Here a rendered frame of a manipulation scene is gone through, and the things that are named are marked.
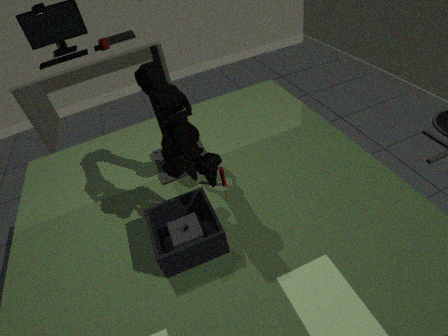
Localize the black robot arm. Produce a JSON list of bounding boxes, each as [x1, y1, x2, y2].
[[134, 60, 199, 178]]

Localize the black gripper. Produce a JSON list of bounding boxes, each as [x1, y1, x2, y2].
[[171, 141, 222, 187]]

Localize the dark red peg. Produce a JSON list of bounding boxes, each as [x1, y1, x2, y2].
[[219, 167, 226, 186]]

